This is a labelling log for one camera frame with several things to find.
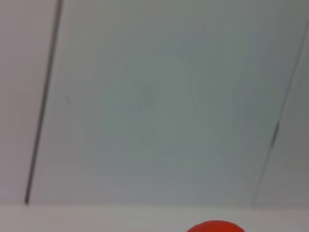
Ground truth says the white tablecloth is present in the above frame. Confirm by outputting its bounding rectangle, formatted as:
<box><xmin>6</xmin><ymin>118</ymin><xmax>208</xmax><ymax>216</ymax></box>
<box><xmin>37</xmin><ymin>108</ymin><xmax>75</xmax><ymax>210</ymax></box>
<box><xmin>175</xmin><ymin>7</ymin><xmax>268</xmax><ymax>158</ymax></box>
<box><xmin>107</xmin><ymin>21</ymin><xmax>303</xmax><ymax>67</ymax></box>
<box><xmin>0</xmin><ymin>203</ymin><xmax>309</xmax><ymax>232</ymax></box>

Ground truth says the orange ball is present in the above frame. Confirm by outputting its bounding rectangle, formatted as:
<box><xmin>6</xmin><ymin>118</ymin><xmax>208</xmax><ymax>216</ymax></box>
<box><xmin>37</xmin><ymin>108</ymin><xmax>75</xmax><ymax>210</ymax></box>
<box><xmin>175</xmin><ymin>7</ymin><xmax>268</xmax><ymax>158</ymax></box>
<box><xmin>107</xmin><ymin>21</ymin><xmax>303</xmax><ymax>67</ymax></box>
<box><xmin>185</xmin><ymin>219</ymin><xmax>246</xmax><ymax>232</ymax></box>

